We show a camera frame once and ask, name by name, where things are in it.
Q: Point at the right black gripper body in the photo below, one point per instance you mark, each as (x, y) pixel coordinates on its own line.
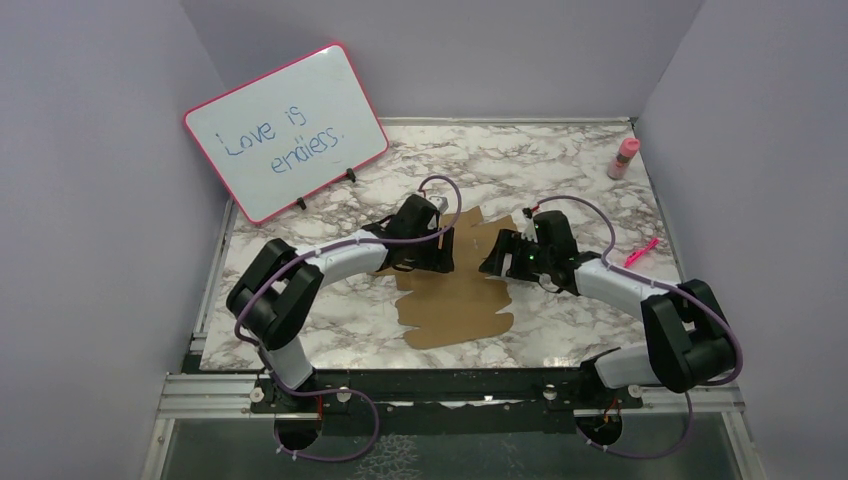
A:
(530, 260)

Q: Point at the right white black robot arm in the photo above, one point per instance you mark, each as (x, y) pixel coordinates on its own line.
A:
(686, 343)

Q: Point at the pink glitter bottle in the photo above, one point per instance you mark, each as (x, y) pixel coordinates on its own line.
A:
(619, 165)

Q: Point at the pink framed whiteboard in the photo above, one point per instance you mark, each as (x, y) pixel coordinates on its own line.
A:
(287, 134)

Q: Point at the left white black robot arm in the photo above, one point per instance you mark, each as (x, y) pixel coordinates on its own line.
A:
(273, 297)

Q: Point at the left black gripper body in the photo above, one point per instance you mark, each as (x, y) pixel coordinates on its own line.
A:
(425, 255)

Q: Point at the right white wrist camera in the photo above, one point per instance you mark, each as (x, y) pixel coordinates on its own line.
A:
(530, 231)

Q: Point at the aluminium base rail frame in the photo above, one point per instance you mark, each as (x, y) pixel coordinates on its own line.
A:
(516, 405)

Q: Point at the pink marker pen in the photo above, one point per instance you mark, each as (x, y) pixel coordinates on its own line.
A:
(636, 255)

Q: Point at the brown cardboard box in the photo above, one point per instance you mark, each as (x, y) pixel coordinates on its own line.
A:
(464, 305)

